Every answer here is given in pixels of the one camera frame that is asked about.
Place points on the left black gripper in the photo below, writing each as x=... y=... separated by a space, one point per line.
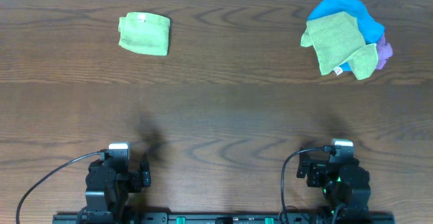
x=136 y=179

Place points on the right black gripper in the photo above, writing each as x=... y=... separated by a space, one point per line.
x=317 y=169

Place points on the green microfiber cloth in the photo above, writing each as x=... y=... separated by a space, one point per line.
x=337 y=40

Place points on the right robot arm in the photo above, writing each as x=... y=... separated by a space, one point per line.
x=344 y=184

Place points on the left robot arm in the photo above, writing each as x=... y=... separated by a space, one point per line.
x=104 y=204

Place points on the purple cloth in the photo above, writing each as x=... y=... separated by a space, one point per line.
x=384 y=51

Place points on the folded green cloth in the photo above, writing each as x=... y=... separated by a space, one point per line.
x=144 y=33

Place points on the blue cloth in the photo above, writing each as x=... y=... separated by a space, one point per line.
x=369 y=28

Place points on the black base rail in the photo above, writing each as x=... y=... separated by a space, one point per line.
x=164 y=218

